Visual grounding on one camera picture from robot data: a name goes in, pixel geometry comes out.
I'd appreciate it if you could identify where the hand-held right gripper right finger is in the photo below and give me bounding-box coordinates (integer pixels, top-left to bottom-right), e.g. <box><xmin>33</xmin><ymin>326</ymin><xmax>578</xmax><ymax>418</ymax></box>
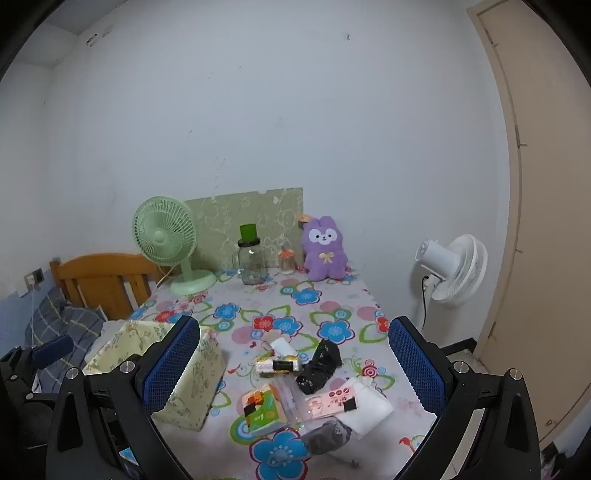
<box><xmin>389</xmin><ymin>316</ymin><xmax>541</xmax><ymax>480</ymax></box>

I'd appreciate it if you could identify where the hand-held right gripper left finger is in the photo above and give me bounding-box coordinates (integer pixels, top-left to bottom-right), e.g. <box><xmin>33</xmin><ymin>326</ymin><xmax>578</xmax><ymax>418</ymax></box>
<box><xmin>44</xmin><ymin>316</ymin><xmax>201</xmax><ymax>480</ymax></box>

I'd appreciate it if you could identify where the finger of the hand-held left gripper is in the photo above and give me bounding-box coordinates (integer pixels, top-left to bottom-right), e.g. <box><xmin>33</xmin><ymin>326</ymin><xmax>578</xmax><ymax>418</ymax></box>
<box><xmin>28</xmin><ymin>335</ymin><xmax>75</xmax><ymax>371</ymax></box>

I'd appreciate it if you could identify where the yellow fabric storage box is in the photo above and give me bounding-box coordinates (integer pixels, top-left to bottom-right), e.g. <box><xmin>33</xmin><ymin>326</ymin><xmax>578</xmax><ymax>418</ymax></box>
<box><xmin>82</xmin><ymin>318</ymin><xmax>229</xmax><ymax>432</ymax></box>

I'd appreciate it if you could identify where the pink packet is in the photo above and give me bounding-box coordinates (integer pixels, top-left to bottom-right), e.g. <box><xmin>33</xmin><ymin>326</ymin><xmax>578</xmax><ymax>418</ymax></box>
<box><xmin>302</xmin><ymin>385</ymin><xmax>358</xmax><ymax>416</ymax></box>

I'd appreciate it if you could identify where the yellow snack packet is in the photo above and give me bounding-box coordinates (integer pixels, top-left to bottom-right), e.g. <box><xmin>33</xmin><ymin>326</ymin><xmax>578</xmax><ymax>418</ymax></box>
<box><xmin>255</xmin><ymin>353</ymin><xmax>303</xmax><ymax>374</ymax></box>

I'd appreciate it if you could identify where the black plastic bag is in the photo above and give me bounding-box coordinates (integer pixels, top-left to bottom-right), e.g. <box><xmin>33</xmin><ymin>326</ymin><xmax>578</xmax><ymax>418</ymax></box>
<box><xmin>295</xmin><ymin>339</ymin><xmax>342</xmax><ymax>395</ymax></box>

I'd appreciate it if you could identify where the green and orange packet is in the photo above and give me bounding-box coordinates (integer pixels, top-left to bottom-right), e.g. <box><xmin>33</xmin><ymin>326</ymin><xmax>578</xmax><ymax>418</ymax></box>
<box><xmin>240</xmin><ymin>389</ymin><xmax>284</xmax><ymax>435</ymax></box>

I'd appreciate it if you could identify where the white paper tube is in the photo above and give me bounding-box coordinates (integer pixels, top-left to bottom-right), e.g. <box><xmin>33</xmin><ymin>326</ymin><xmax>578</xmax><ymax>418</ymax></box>
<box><xmin>261</xmin><ymin>337</ymin><xmax>294</xmax><ymax>358</ymax></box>

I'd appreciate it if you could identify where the grey sock with chain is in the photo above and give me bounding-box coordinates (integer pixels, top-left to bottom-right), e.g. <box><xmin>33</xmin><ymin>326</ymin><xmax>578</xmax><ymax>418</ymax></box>
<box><xmin>302</xmin><ymin>418</ymin><xmax>361</xmax><ymax>467</ymax></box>

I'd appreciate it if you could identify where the clear plastic packet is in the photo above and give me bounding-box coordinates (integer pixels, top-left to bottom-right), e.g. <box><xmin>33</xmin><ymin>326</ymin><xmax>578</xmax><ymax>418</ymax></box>
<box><xmin>270</xmin><ymin>376</ymin><xmax>315</xmax><ymax>423</ymax></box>

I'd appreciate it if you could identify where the grey plaid pillow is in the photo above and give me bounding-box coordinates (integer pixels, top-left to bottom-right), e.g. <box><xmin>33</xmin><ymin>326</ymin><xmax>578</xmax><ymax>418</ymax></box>
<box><xmin>9</xmin><ymin>286</ymin><xmax>109</xmax><ymax>384</ymax></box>

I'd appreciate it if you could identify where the white standing fan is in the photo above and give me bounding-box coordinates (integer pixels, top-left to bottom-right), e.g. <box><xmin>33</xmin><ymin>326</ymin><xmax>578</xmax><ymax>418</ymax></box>
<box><xmin>414</xmin><ymin>233</ymin><xmax>489</xmax><ymax>333</ymax></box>

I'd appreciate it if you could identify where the green desk fan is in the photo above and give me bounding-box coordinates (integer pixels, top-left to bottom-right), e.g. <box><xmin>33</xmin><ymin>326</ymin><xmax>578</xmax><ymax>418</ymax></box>
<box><xmin>131</xmin><ymin>195</ymin><xmax>218</xmax><ymax>296</ymax></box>

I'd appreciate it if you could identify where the glass jar with green lid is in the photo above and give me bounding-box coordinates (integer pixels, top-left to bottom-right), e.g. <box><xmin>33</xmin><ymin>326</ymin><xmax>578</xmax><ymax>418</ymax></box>
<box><xmin>237</xmin><ymin>223</ymin><xmax>267</xmax><ymax>286</ymax></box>

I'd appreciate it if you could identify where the purple plush toy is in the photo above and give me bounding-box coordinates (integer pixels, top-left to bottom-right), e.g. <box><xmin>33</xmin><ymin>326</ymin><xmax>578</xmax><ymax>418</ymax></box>
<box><xmin>296</xmin><ymin>212</ymin><xmax>351</xmax><ymax>282</ymax></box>

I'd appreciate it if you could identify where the green patterned board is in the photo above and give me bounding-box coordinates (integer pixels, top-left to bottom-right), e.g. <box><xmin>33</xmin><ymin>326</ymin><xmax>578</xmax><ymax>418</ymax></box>
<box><xmin>184</xmin><ymin>187</ymin><xmax>305</xmax><ymax>273</ymax></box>

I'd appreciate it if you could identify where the beige door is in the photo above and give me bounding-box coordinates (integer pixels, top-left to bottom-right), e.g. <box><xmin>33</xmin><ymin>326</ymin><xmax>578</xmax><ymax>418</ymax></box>
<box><xmin>466</xmin><ymin>0</ymin><xmax>591</xmax><ymax>448</ymax></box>

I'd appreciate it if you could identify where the white charger cable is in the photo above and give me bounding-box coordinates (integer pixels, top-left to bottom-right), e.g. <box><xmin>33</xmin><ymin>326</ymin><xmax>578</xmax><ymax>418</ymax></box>
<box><xmin>25</xmin><ymin>285</ymin><xmax>38</xmax><ymax>344</ymax></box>

